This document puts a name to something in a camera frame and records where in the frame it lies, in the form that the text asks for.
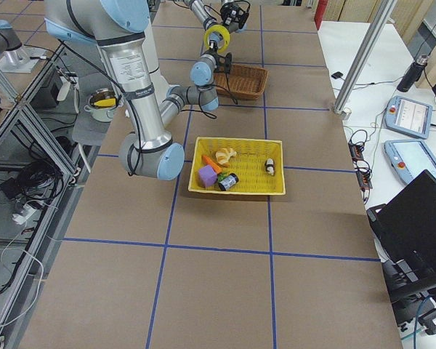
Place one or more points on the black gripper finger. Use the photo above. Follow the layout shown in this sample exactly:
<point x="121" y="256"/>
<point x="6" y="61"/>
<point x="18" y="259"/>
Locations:
<point x="213" y="46"/>

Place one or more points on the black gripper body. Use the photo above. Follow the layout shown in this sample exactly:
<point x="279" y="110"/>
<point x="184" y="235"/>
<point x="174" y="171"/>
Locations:
<point x="236" y="19"/>
<point x="212" y="46"/>

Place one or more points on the yellow tape roll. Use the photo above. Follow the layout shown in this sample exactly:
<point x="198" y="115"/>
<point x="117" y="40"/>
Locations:
<point x="219" y="34"/>

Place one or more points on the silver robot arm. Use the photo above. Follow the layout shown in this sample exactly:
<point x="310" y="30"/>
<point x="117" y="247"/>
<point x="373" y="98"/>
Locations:
<point x="120" y="30"/>
<point x="205" y="13"/>

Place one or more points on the brown wicker basket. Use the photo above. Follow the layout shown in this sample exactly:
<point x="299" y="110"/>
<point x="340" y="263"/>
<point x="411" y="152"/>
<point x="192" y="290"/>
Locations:
<point x="244" y="82"/>

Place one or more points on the toy croissant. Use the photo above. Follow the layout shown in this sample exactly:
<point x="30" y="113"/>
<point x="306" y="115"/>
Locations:
<point x="223" y="156"/>

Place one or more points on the orange toy carrot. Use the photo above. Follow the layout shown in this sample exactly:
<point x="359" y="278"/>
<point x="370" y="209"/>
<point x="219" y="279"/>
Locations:
<point x="208" y="161"/>

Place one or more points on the toy panda figure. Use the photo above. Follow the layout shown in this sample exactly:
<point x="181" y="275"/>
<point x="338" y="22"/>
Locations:
<point x="270" y="166"/>

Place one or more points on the purple foam cube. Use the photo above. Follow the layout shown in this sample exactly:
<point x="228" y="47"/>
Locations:
<point x="206" y="176"/>

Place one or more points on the small black device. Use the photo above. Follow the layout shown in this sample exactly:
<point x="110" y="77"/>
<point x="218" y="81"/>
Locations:
<point x="337" y="75"/>

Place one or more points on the small black labelled jar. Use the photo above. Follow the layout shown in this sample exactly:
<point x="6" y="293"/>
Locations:
<point x="228" y="181"/>

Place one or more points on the white enamel pot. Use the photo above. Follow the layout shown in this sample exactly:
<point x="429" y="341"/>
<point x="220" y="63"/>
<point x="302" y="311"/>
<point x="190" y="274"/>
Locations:
<point x="102" y="105"/>

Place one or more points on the black water bottle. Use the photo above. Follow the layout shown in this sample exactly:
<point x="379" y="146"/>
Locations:
<point x="413" y="73"/>

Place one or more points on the upper teach pendant tablet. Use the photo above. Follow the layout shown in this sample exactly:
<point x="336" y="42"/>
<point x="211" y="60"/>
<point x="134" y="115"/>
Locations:
<point x="408" y="117"/>

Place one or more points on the teach pendant tablet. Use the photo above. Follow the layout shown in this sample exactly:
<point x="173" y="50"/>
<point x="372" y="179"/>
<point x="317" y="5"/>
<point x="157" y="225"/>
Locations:
<point x="408" y="117"/>
<point x="409" y="158"/>

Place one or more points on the lower teach pendant tablet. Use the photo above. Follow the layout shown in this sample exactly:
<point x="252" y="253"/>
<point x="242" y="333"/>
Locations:
<point x="409" y="158"/>

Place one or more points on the black laptop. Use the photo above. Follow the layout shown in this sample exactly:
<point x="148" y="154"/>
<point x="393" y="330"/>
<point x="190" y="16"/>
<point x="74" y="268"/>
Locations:
<point x="406" y="229"/>

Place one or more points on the aluminium frame post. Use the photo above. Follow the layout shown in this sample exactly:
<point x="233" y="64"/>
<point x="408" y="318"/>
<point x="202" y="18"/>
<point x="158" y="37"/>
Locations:
<point x="366" y="48"/>

